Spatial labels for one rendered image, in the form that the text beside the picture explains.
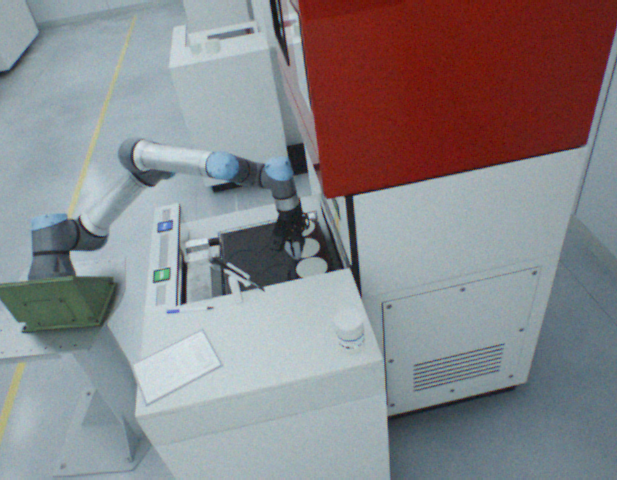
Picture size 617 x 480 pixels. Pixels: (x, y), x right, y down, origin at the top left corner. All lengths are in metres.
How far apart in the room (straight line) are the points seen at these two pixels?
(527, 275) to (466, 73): 0.80
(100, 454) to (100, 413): 0.17
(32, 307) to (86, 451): 0.94
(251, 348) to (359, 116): 0.65
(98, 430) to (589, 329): 2.34
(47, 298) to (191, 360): 0.60
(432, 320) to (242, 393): 0.78
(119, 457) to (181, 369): 1.17
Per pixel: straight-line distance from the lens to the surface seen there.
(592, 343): 2.69
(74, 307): 1.78
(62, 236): 1.87
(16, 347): 1.91
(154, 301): 1.58
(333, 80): 1.18
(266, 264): 1.66
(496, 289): 1.80
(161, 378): 1.37
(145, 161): 1.58
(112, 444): 2.53
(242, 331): 1.39
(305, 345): 1.33
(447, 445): 2.26
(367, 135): 1.26
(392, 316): 1.71
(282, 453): 1.55
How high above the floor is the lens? 2.00
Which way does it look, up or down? 40 degrees down
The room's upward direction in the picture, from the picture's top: 10 degrees counter-clockwise
